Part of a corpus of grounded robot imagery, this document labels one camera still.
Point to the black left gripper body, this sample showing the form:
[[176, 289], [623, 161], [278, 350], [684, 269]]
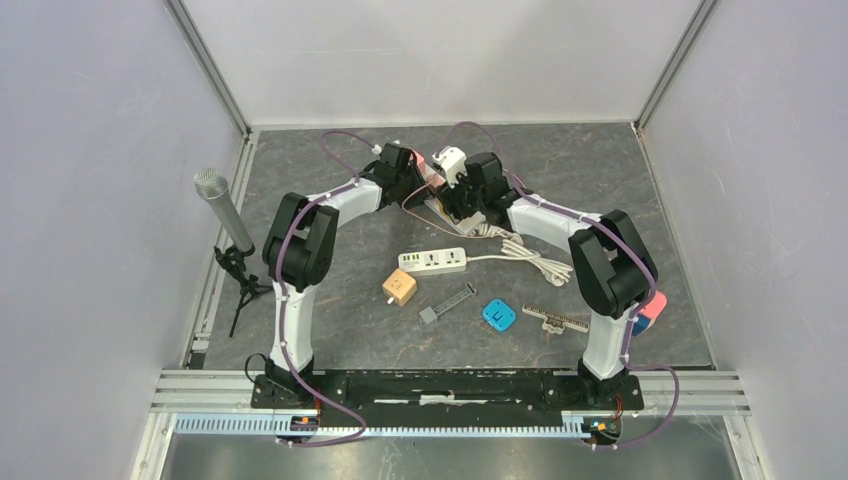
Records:
[[409, 183]]

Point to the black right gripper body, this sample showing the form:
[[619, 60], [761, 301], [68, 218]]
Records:
[[462, 197]]

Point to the small white power strip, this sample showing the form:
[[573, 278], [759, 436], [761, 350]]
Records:
[[433, 262]]

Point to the beige dragon plug adapter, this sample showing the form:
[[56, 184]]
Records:
[[399, 287]]

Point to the blue plug adapter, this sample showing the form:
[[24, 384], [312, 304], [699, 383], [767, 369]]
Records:
[[498, 315]]

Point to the yellow cube plug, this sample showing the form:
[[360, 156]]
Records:
[[445, 208]]

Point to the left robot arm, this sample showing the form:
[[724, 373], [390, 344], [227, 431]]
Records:
[[300, 245]]

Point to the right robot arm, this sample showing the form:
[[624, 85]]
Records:
[[616, 274]]

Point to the pink cube plug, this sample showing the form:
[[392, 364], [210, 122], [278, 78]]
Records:
[[421, 166]]

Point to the beige toothed ruler piece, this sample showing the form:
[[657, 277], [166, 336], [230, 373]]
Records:
[[555, 323]]

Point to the silver microphone on stand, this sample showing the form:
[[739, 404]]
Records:
[[213, 188]]

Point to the pink and blue block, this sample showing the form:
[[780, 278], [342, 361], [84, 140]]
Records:
[[647, 316]]

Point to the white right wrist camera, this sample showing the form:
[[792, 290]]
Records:
[[450, 163]]

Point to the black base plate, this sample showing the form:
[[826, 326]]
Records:
[[475, 398]]

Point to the aluminium front rail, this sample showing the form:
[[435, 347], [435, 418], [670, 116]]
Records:
[[206, 402]]

